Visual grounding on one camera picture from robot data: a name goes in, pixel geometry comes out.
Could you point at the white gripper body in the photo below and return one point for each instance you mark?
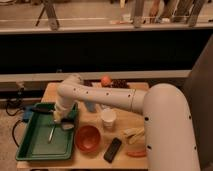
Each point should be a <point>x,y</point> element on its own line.
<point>61,111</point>

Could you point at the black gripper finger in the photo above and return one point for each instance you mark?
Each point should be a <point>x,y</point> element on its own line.
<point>67,124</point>

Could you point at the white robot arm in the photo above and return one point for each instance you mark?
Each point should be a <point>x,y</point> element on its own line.
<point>169,133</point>

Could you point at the green plastic tray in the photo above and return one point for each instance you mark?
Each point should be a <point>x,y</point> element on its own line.
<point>34,145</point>

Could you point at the orange bowl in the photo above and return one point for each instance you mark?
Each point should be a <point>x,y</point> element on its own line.
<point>87,138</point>

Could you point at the blue cup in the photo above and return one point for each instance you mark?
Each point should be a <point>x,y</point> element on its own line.
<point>90,106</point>

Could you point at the white paper cup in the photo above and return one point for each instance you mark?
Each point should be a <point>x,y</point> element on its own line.
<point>108,118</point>

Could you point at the black remote control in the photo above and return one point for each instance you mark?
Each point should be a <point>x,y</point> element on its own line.
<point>112,150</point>

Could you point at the orange ball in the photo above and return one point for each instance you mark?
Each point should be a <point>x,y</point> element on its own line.
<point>105,80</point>

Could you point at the dark grape bunch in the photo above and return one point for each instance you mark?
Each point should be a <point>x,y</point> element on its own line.
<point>119,83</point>

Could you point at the banana toy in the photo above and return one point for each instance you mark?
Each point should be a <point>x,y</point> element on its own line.
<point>133,134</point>

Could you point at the red chili toy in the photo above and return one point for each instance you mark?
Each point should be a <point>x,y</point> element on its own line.
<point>137,154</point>

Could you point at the black handled tool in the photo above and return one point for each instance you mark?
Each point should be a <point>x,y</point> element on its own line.
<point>41,110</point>

